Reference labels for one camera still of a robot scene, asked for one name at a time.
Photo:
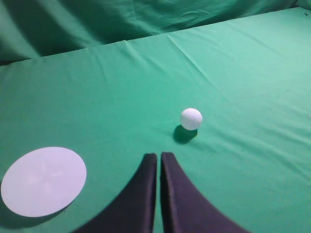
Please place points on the green table cloth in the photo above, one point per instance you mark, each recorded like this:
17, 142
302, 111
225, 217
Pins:
250, 78

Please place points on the white round flat plate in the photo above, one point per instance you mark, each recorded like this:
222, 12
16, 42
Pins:
43, 181

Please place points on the white dimpled golf ball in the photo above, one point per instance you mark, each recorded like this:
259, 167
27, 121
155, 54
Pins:
191, 119

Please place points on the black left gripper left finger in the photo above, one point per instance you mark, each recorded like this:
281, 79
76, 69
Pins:
133, 209

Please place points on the green backdrop cloth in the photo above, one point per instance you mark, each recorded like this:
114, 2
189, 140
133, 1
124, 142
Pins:
36, 28

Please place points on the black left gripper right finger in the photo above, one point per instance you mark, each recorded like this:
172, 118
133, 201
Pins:
184, 209

